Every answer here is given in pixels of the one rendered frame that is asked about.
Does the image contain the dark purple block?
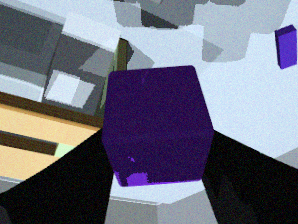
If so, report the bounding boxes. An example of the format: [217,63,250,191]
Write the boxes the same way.
[102,65,214,186]

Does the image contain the purple rectangular block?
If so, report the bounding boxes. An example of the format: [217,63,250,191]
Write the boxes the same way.
[274,24,298,69]

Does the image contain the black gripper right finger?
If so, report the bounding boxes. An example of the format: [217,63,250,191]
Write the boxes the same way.
[201,129,298,224]

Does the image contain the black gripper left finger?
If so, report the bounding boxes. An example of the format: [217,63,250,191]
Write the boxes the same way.
[0,127,114,224]

